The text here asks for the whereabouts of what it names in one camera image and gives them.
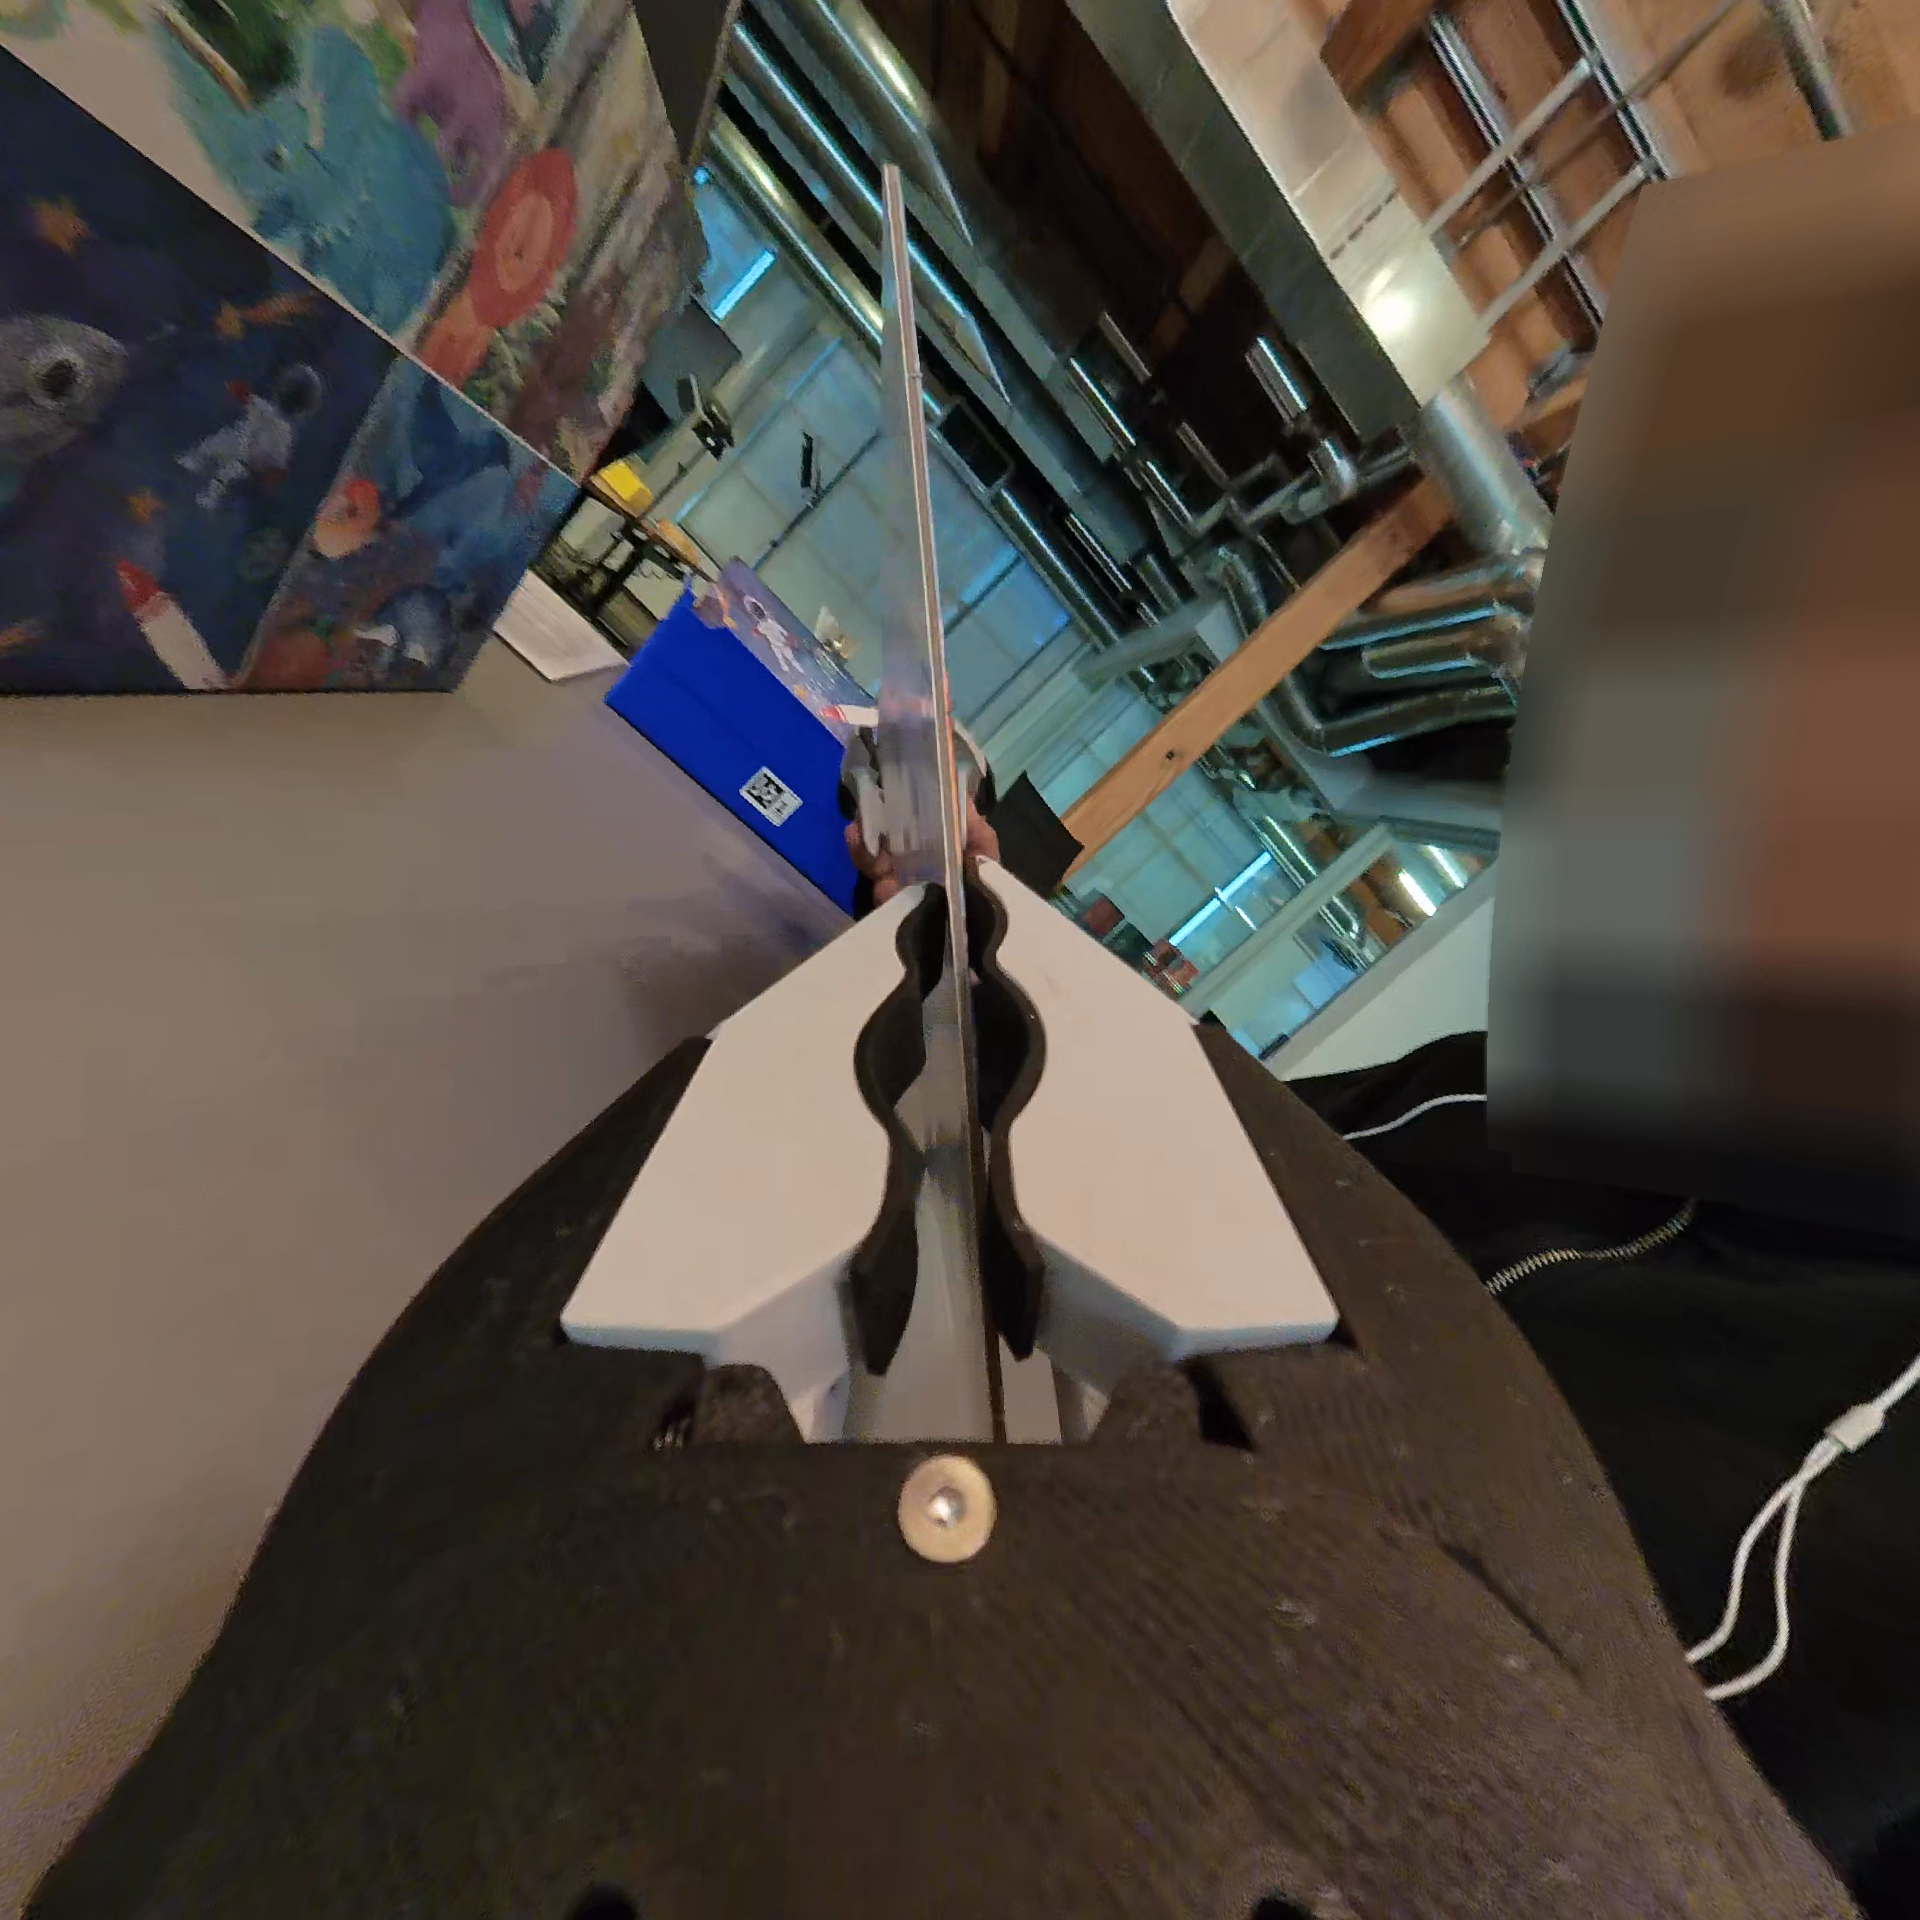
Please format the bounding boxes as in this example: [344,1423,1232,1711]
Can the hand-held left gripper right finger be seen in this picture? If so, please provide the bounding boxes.
[976,862,1342,1443]

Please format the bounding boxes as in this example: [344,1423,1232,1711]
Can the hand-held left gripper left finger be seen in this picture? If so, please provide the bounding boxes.
[559,883,949,1443]

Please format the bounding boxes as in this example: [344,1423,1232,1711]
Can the assembled sea jigsaw puzzle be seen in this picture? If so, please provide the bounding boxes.
[875,163,1004,1446]

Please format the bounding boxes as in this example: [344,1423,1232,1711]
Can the person's right hand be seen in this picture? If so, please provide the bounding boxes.
[844,809,1004,915]

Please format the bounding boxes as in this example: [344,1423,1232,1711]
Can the blue plastic bin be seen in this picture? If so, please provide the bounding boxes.
[604,577,889,918]

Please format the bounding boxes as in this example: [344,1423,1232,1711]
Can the space themed puzzle board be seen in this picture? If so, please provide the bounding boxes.
[716,557,880,723]

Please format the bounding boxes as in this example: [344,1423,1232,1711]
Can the wooden beam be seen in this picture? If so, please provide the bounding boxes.
[1055,477,1460,858]

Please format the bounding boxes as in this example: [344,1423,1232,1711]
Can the instruction sheet in plastic sleeve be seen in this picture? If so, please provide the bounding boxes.
[491,577,633,684]

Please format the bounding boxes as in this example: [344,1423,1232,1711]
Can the illustrated puzzle box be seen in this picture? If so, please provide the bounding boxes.
[0,0,707,693]

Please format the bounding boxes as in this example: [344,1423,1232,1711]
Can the white drawstring cord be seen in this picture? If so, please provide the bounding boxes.
[1337,1088,1490,1145]
[1682,1347,1920,1708]

